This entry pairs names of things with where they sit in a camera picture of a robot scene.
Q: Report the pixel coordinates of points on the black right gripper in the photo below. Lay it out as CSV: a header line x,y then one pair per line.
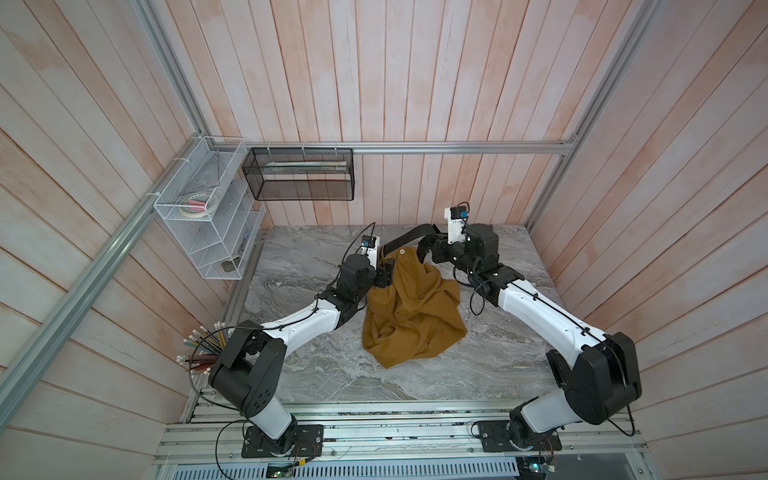
x,y
442,247

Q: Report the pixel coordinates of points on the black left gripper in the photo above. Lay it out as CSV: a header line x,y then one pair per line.
x,y
384,274

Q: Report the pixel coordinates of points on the black leather belt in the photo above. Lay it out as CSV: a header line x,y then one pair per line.
x,y
411,235

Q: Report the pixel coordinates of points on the mustard yellow trousers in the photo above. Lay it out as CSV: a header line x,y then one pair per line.
x,y
416,317

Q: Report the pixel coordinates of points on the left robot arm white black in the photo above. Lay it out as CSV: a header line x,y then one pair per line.
x,y
248,370

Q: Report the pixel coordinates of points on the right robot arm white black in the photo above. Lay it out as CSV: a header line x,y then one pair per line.
x,y
597,373

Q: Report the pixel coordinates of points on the aluminium base platform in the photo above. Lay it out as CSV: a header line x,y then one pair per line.
x,y
404,439

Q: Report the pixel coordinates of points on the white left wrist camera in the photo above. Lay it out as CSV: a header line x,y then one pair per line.
x,y
369,248

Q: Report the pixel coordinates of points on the black wire mesh basket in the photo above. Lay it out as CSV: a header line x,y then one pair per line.
x,y
300,173

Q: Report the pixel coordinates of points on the white wire mesh shelf rack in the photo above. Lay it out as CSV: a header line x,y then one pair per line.
x,y
218,246

